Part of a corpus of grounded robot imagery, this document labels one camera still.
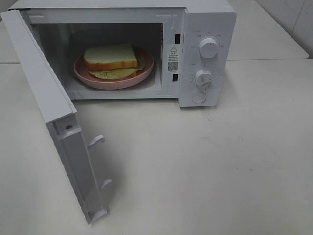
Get round white door button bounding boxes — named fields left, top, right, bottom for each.
left=192, top=92, right=206, bottom=104

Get sandwich with lettuce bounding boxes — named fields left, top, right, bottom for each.
left=83, top=44, right=146, bottom=80

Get pink round plate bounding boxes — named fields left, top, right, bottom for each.
left=73, top=47, right=154, bottom=90

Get white microwave door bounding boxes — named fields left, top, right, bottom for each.
left=1, top=10, right=112, bottom=224

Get glass microwave turntable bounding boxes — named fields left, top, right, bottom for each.
left=64, top=69, right=158, bottom=90

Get lower white timer knob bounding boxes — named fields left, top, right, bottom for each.
left=195, top=70, right=212, bottom=87

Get white microwave oven body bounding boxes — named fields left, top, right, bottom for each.
left=7, top=0, right=237, bottom=107

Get upper white power knob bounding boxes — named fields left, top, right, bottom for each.
left=198, top=36, right=219, bottom=59

